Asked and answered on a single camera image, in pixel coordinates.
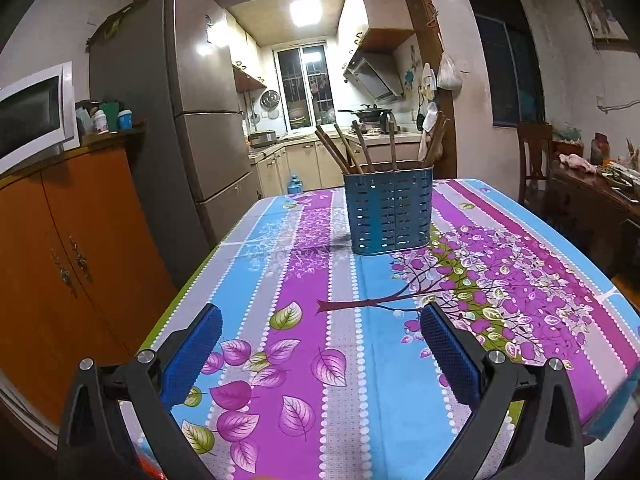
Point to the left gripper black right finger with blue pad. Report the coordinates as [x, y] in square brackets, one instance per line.
[547, 439]

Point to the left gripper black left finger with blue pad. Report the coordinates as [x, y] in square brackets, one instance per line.
[94, 442]

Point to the dark wooden chopstick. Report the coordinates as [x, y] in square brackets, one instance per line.
[363, 146]

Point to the kitchen window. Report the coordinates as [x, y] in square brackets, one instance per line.
[306, 86]

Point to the orange wooden cabinet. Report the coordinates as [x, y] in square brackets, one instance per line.
[81, 276]

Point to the floral purple blue tablecloth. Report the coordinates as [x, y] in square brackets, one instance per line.
[321, 371]

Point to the dark wooden dining table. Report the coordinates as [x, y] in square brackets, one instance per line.
[598, 221]

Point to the blue perforated utensil holder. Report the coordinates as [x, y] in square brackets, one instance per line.
[389, 209]

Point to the pink cloth on table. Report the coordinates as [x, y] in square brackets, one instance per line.
[574, 161]

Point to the red glass jar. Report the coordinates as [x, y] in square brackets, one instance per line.
[600, 149]

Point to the wooden dining chair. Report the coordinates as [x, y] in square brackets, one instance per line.
[534, 143]

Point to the chopstick in holder right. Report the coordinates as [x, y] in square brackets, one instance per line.
[436, 139]

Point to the chopstick in holder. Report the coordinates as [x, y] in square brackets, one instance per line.
[436, 139]
[333, 150]

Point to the white medicine bottle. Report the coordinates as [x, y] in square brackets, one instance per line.
[100, 123]

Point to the blue thermos bottle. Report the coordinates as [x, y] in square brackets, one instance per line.
[295, 186]

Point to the blue lidded jar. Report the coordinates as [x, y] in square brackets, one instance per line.
[124, 120]

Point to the white microwave oven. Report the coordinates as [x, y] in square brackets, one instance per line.
[38, 115]

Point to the chopstick in holder left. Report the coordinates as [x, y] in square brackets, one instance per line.
[333, 150]

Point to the black wok on stove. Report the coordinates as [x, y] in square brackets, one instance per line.
[370, 113]

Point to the white plastic bag hanging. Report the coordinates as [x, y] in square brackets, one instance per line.
[448, 77]

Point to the grey tall refrigerator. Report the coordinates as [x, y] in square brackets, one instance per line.
[165, 60]

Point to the steel range hood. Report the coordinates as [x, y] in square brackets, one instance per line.
[377, 75]

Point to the framed elephant picture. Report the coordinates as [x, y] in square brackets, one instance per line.
[602, 25]

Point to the dark window right wall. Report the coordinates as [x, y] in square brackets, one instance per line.
[512, 63]

